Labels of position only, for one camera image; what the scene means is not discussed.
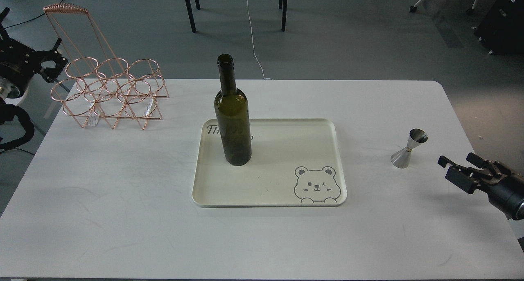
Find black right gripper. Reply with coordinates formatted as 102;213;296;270
437;153;524;220

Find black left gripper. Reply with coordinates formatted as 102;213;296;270
0;25;68;87

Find silver steel jigger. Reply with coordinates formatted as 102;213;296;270
391;128;427;169

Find dark green wine bottle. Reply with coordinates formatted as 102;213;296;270
214;54;251;166

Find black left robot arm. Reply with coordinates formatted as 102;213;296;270
0;25;68;151

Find black cart with wheels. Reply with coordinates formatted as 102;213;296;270
474;0;524;55

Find cream tray with bear print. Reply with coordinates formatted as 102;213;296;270
192;119;348;208

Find black table legs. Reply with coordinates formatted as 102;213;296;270
183;0;288;34

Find copper wire wine rack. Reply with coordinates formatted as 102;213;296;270
43;3;169;130

